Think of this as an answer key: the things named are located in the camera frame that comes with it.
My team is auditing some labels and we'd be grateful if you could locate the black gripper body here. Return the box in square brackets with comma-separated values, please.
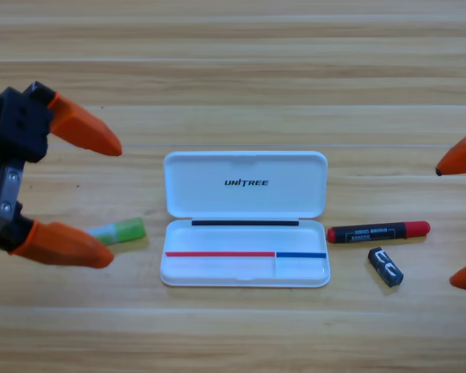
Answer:
[0, 81, 57, 253]

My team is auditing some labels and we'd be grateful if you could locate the black eraser with white print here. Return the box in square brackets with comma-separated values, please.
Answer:
[367, 246, 405, 288]

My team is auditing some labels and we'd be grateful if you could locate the red and black marker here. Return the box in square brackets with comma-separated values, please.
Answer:
[326, 221, 431, 245]

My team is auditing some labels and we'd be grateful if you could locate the white Unitree pencil case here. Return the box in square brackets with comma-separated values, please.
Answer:
[159, 150, 331, 288]

